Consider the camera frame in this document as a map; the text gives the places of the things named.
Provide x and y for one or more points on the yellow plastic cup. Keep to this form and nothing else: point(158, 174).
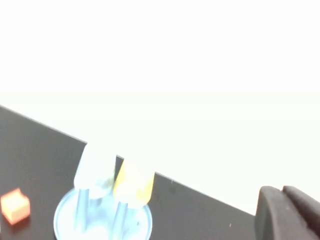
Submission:
point(135, 185)

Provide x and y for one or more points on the blue cup stand with posts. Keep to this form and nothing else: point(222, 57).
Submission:
point(135, 220)

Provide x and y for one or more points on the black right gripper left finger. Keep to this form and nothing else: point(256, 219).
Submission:
point(275, 220)

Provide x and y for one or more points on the light blue plastic cup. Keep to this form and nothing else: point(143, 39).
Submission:
point(95, 170)

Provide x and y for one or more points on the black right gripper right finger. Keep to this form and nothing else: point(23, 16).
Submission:
point(307, 207)

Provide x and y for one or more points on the orange foam cube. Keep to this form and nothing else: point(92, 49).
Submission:
point(15, 205)

